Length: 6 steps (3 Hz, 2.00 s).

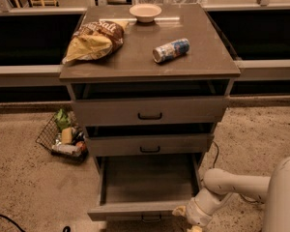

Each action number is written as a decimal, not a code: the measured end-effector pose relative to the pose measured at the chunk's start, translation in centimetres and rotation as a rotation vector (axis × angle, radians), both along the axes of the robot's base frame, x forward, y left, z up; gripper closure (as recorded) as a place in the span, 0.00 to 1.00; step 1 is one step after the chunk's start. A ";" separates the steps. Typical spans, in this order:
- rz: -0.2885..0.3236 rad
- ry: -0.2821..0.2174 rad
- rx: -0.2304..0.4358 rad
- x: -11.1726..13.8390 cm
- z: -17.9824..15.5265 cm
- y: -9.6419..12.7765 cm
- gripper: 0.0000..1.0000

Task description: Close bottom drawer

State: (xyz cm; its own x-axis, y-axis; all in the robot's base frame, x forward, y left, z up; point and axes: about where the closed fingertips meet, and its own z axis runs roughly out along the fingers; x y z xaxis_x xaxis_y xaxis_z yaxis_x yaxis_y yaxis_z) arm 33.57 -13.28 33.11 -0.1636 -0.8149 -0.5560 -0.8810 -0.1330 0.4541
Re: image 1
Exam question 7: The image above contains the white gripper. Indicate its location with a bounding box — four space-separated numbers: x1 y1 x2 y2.
172 188 232 232

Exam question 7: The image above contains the grey bottom drawer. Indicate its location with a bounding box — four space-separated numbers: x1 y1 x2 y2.
88 153 203 222

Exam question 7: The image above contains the grey drawer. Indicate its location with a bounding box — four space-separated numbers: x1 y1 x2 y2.
88 153 203 222
86 123 214 157
72 80 228 126

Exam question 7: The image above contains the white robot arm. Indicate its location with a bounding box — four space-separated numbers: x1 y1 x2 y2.
172 157 290 232

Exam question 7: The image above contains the grey middle drawer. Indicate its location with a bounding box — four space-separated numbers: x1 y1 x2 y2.
86 123 214 157

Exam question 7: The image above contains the grey top drawer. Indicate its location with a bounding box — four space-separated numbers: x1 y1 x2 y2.
72 80 228 126

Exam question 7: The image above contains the grey drawer cabinet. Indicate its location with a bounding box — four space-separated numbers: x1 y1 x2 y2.
59 3 242 166

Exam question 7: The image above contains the yellow box in basket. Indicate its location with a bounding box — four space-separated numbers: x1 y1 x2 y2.
61 128 73 144

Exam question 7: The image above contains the green snack bag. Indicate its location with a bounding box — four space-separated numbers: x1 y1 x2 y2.
54 109 71 131

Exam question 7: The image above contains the blue white can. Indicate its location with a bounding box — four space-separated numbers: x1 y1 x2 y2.
153 38 190 64

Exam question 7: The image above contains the brown yellow chip bag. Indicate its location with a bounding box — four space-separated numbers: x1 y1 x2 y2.
62 20 129 64

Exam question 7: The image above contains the white ceramic bowl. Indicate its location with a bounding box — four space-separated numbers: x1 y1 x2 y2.
130 4 161 23

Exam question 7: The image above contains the black floor cable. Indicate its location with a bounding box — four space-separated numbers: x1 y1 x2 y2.
209 141 260 205

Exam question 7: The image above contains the black wire basket left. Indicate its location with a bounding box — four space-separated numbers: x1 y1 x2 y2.
36 114 88 162

